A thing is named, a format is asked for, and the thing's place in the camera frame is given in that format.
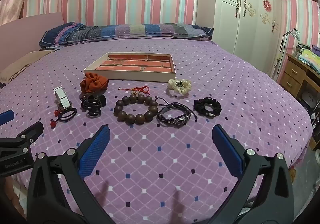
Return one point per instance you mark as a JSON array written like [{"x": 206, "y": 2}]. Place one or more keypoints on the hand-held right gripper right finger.
[{"x": 228, "y": 150}]

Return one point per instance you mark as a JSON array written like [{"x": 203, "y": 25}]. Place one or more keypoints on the desk lamp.
[{"x": 283, "y": 39}]

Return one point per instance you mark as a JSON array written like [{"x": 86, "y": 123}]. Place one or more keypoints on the purple diamond pattern bedspread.
[{"x": 160, "y": 154}]

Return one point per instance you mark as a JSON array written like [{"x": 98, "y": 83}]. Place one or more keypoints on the pile of books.
[{"x": 308, "y": 56}]

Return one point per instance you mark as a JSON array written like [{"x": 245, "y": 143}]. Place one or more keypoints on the brown blanket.
[{"x": 22, "y": 63}]

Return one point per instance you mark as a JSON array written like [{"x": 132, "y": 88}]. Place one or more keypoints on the white hair clip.
[{"x": 62, "y": 100}]

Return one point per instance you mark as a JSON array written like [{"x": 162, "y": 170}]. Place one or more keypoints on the cream scrunchie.
[{"x": 178, "y": 86}]

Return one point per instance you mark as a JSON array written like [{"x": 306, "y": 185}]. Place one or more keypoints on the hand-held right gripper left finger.
[{"x": 93, "y": 150}]

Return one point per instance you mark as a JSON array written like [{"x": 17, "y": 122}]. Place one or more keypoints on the black scrunchie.
[{"x": 207, "y": 107}]

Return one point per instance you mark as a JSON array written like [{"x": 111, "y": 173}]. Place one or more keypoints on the red round paper decal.
[{"x": 267, "y": 5}]

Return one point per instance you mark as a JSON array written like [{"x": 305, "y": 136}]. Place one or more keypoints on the orange scrunchie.
[{"x": 93, "y": 83}]

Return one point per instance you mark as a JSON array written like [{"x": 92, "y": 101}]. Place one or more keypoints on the patchwork striped pillow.
[{"x": 125, "y": 31}]

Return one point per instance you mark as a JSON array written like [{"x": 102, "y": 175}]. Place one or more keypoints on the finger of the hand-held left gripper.
[
  {"x": 30, "y": 132},
  {"x": 6, "y": 117}
]

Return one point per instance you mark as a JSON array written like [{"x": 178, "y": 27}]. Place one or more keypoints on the pink headboard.
[{"x": 22, "y": 36}]

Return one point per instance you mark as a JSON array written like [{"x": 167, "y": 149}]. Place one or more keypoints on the wooden desk with drawers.
[{"x": 295, "y": 76}]

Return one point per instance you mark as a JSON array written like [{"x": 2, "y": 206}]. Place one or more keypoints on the brick pattern tray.
[{"x": 132, "y": 64}]

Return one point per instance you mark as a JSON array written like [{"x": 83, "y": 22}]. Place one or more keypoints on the white wardrobe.
[{"x": 250, "y": 34}]

